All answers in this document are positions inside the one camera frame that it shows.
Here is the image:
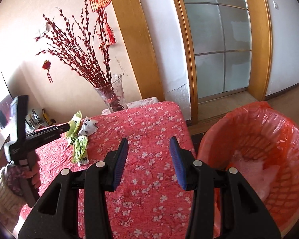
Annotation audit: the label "clear bubble wrap sheet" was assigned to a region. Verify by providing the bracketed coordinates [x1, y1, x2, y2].
[228, 151, 280, 202]

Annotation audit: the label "knitted cream sleeve forearm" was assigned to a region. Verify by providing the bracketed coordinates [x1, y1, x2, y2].
[0, 164, 26, 226]

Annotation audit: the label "red lined trash basket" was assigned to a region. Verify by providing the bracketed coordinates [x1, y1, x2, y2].
[197, 101, 299, 236]

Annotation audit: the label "person's left hand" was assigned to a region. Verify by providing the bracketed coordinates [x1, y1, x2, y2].
[25, 162, 41, 189]

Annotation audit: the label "black television screen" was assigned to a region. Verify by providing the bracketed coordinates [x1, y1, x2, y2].
[0, 72, 15, 130]

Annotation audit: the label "light green wrapper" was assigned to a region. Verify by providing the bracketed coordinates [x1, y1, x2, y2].
[65, 111, 82, 145]
[72, 135, 89, 166]

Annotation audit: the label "white spotted wrapper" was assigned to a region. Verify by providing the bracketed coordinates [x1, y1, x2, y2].
[78, 117, 98, 137]

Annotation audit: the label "small red lantern ornament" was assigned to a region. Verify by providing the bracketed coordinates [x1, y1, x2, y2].
[42, 60, 53, 83]

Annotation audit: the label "red floral tablecloth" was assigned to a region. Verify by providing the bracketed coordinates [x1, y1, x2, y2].
[13, 100, 221, 239]

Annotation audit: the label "glass vase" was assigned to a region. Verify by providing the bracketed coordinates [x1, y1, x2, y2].
[95, 74, 128, 113]

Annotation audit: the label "red berry branches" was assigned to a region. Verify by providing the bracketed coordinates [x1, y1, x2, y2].
[35, 0, 112, 88]

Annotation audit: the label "red Fu knot ornament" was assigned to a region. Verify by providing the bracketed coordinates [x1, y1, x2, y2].
[89, 0, 117, 45]

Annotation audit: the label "wooden framed glass door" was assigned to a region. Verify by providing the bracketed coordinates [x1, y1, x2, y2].
[173, 0, 272, 123]

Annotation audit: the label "small white door switch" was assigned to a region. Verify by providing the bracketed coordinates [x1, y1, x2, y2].
[273, 1, 279, 10]

